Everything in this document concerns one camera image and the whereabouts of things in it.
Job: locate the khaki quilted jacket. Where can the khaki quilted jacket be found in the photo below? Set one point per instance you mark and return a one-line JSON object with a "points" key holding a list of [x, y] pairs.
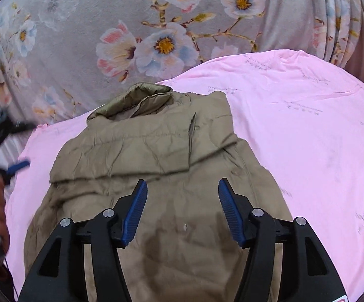
{"points": [[156, 144]]}

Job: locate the pink blanket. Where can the pink blanket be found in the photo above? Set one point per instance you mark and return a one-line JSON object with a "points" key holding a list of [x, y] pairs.
{"points": [[295, 132]]}

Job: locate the grey floral blanket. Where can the grey floral blanket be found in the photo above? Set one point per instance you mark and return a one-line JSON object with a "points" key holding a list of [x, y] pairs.
{"points": [[84, 15]]}

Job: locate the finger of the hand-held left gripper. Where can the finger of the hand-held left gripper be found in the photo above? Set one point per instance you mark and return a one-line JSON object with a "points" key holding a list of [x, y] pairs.
{"points": [[18, 166], [21, 129]]}

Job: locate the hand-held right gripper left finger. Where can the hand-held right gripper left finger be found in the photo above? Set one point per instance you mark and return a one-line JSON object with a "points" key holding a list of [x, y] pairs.
{"points": [[136, 207]]}

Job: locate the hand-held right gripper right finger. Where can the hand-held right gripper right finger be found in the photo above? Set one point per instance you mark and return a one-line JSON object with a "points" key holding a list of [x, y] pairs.
{"points": [[227, 204]]}

